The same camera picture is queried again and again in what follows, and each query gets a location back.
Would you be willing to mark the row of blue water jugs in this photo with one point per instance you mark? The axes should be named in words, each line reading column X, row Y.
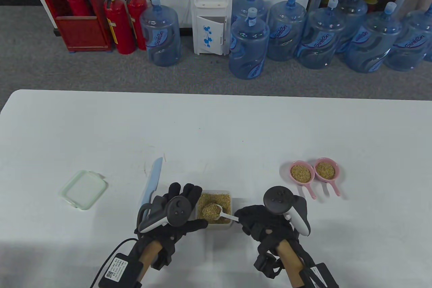
column 249, row 45

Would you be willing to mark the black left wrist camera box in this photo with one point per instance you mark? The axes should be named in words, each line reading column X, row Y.
column 119, row 271

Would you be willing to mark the white sesame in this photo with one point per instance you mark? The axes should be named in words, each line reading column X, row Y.
column 224, row 200

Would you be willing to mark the person's right hand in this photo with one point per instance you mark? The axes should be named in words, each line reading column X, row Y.
column 256, row 218

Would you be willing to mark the clear plastic container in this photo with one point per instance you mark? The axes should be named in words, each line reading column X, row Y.
column 221, row 226

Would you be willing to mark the person's right forearm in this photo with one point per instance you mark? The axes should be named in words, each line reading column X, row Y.
column 292, row 261

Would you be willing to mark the white coffee spoon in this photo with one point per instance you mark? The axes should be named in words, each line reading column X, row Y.
column 227, row 216

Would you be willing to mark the person's left hand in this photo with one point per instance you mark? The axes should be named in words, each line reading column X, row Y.
column 192, row 191

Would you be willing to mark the black white right hand controller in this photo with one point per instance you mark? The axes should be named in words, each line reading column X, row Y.
column 278, row 200

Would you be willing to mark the person's left forearm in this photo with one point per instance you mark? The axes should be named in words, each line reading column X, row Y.
column 148, row 257

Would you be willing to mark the red fire extinguisher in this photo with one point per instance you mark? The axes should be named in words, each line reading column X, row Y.
column 136, row 11
column 119, row 28
column 77, row 6

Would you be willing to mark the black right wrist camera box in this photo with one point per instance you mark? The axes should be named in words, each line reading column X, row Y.
column 320, row 276

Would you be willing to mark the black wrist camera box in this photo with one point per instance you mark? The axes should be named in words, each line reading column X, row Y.
column 320, row 276
column 119, row 271

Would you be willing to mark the light blue knife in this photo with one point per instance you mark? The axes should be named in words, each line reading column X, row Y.
column 154, row 176

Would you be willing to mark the red fire extinguisher cabinet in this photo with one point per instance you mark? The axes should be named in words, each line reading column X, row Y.
column 81, row 31

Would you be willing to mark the small white sesame portion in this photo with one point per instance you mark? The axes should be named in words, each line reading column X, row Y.
column 325, row 169
column 300, row 173

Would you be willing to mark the clear green-rimmed container lid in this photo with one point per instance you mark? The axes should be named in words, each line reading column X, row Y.
column 84, row 190

